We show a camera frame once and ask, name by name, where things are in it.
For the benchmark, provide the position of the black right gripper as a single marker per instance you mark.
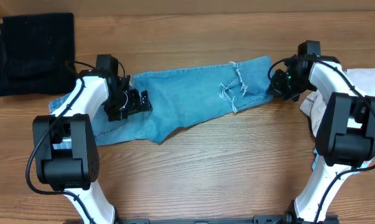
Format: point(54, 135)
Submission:
point(278, 84)

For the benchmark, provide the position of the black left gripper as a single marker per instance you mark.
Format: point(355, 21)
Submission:
point(135, 106)

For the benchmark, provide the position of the light blue denim jeans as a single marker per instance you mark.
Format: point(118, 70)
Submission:
point(180, 98)

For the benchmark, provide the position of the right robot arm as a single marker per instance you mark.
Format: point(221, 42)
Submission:
point(345, 139)

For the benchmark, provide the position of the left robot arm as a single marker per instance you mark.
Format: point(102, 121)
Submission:
point(65, 158)

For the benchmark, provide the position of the pale pink garment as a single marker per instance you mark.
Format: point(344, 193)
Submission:
point(314, 105)

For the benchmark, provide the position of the black folded knit garment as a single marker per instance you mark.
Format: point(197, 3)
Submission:
point(34, 50)

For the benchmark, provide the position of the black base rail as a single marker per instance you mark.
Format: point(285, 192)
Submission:
point(257, 219)

